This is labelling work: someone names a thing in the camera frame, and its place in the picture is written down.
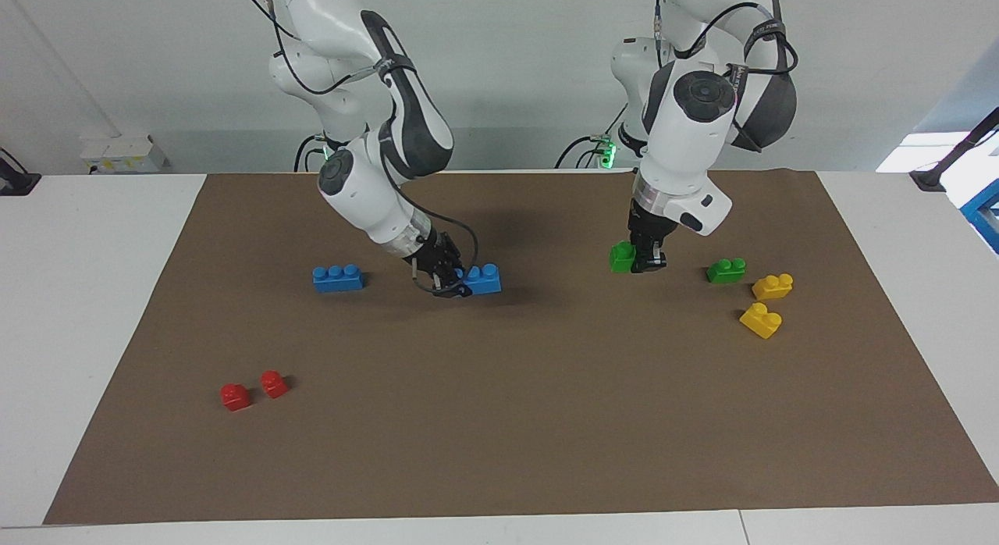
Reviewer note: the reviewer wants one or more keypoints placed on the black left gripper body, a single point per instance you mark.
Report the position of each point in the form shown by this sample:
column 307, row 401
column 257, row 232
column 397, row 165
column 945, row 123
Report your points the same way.
column 649, row 226

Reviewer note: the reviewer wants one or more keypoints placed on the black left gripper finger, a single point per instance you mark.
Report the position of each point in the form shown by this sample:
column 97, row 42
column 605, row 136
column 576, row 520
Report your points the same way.
column 644, row 260
column 660, row 260

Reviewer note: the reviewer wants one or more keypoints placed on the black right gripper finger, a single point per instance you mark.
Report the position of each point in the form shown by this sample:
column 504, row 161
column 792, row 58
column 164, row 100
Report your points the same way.
column 456, row 260
column 453, row 289

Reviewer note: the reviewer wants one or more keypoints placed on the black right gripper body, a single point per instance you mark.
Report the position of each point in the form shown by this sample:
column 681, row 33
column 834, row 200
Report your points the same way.
column 429, row 254

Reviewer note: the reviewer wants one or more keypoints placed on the green two-stud toy brick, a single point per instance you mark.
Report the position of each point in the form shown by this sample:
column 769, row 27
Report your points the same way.
column 726, row 272
column 622, row 258

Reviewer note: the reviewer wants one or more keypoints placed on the blue three-stud toy brick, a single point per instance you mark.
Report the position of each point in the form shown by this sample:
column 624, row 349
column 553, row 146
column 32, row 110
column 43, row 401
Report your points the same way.
column 485, row 281
column 338, row 279

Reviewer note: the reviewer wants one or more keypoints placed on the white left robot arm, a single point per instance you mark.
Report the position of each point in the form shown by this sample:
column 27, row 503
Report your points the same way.
column 687, row 139

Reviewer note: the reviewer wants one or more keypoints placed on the yellow two-stud toy brick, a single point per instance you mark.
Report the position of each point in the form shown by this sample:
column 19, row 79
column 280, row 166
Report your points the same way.
column 773, row 287
column 761, row 321

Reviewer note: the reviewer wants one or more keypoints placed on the brown table mat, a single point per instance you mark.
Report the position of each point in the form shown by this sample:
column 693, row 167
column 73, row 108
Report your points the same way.
column 499, row 420

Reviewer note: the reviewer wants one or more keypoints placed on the red one-stud toy brick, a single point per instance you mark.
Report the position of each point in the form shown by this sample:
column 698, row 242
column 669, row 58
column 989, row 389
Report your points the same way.
column 274, row 385
column 235, row 397

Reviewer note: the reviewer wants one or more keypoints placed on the black table clamp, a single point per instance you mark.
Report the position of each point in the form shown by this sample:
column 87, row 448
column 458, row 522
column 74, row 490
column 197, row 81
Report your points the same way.
column 17, row 182

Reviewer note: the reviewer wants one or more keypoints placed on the black camera stand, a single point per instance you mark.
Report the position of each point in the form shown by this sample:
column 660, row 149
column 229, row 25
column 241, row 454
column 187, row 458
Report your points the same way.
column 933, row 178

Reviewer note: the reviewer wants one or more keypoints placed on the white wall socket box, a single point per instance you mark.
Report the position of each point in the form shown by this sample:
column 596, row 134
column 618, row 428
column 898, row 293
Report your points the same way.
column 123, row 154

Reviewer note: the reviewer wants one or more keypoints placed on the blue metal frame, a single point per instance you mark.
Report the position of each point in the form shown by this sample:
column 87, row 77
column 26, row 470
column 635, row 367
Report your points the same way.
column 985, row 217

